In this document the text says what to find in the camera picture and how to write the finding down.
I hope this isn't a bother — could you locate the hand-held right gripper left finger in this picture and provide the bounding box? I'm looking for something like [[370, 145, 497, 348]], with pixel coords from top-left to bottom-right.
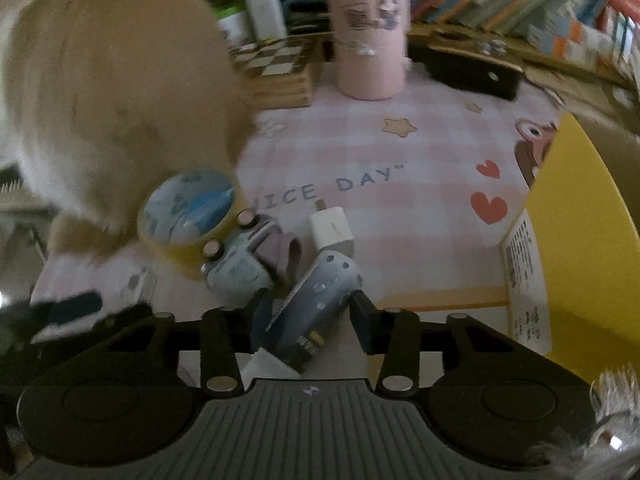
[[75, 294, 273, 397]]

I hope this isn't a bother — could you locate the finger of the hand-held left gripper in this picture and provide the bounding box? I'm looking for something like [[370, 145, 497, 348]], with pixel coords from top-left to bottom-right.
[[30, 292, 103, 333], [87, 302, 153, 341]]

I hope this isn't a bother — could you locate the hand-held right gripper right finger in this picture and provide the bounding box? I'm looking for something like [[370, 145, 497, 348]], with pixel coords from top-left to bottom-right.
[[349, 291, 551, 397]]

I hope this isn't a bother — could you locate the dark blue tube white cap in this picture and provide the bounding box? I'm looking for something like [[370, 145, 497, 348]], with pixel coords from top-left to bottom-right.
[[240, 252, 362, 376]]

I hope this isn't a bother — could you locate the grey toy car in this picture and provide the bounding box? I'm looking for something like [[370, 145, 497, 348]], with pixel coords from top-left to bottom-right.
[[202, 212, 275, 306]]

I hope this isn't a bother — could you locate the yellow tape roll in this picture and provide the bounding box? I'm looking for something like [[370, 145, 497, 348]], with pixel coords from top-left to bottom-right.
[[136, 169, 251, 281]]

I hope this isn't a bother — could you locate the yellow cardboard box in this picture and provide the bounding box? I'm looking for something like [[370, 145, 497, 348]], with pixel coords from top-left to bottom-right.
[[500, 112, 640, 376]]

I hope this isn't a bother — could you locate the desktop with pink checkered cloth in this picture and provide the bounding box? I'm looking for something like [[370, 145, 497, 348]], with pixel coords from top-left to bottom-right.
[[30, 45, 640, 376]]

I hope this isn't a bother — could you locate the white usb charger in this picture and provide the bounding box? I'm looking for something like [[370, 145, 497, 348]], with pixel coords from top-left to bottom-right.
[[309, 200, 356, 256]]

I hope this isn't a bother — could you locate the orange and white cat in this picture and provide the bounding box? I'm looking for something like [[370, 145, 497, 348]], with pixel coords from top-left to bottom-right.
[[0, 0, 258, 261]]

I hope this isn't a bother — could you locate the wooden checkered chess box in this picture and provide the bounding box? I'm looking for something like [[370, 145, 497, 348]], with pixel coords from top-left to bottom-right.
[[229, 35, 321, 110]]

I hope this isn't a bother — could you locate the grey fluffy sleeve cuff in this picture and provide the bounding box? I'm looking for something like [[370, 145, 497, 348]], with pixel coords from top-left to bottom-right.
[[530, 367, 640, 480]]

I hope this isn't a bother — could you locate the pink cylindrical tin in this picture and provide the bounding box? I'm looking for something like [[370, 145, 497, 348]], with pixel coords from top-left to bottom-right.
[[324, 0, 412, 101]]

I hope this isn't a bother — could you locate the black rectangular case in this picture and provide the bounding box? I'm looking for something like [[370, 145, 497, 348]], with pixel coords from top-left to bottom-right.
[[427, 42, 521, 101]]

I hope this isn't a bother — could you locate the small white and green pot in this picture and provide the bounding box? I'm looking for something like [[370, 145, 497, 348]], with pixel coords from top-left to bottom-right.
[[215, 5, 251, 46]]

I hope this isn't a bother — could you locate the white bookshelf frame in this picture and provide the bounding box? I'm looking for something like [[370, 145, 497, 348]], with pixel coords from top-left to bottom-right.
[[235, 0, 288, 43]]

